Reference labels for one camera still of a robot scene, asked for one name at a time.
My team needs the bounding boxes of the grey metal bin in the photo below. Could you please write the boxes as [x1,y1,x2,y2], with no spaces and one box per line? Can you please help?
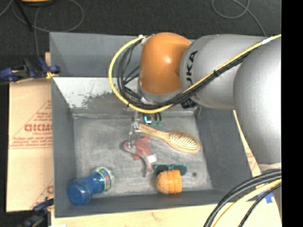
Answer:
[49,31,258,217]

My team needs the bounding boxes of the red cloth with white tag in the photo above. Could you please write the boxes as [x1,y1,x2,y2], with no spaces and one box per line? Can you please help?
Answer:
[123,137,158,177]

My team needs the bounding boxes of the wooden hairbrush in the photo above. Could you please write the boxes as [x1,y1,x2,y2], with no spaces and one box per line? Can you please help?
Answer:
[138,123,201,154]

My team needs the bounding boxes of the orange toy pumpkin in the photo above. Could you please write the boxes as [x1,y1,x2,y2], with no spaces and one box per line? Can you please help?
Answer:
[155,170,183,195]

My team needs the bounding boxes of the blue bottle with colourful label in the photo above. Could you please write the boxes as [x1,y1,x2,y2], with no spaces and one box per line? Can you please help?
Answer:
[67,166,116,206]

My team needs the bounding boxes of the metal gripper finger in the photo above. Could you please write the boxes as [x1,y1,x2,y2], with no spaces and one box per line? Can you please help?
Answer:
[127,131,137,150]
[132,123,143,140]

